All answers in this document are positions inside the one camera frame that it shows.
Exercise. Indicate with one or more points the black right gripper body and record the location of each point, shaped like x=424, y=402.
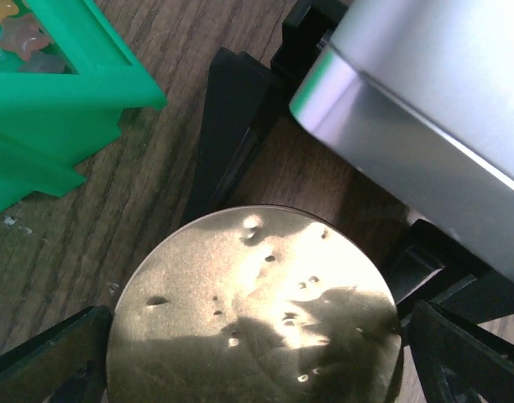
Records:
x=305, y=32

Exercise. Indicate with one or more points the cream jar lid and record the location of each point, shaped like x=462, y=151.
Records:
x=255, y=304

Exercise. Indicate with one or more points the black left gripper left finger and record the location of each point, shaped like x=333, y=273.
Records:
x=66, y=363

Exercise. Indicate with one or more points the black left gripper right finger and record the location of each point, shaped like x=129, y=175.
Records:
x=458, y=361

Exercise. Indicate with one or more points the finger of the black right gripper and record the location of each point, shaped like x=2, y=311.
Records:
x=241, y=107
x=428, y=265

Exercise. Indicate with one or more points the green bin with star candies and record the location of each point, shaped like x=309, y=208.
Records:
x=66, y=76

